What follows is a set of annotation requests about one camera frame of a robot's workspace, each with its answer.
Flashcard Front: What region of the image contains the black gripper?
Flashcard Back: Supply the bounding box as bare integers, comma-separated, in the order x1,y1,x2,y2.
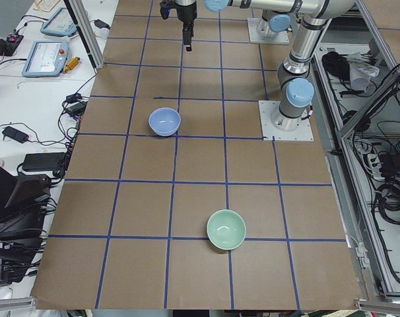
160,0,197,52

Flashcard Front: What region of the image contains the green bowl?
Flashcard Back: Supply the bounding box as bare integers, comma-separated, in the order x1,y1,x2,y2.
207,209,246,250

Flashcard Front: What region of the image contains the blue bowl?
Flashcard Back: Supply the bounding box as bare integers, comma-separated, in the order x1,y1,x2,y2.
148,108,182,137

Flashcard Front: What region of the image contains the yellow cylindrical tool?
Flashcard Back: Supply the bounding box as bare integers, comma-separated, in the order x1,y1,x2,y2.
63,56,81,73

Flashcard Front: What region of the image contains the far teach pendant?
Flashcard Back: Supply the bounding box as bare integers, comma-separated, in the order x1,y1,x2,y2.
40,7,77,37

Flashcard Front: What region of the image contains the teach pendant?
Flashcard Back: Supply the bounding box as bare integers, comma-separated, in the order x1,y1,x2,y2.
22,40,69,78
40,7,77,37

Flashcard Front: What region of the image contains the near teach pendant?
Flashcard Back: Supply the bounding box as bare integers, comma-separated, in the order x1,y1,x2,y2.
22,40,69,78

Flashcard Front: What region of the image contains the brown paper table cover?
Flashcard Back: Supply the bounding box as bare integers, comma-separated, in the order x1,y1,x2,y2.
32,1,360,310

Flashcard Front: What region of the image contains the black power adapter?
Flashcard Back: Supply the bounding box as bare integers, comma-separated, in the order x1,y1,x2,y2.
22,152,65,172

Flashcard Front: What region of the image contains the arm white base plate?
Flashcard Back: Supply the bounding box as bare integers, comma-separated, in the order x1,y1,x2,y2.
248,16,290,45
258,100,314,142

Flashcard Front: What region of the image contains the aluminium frame post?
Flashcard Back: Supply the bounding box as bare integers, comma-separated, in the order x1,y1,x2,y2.
63,0,104,70

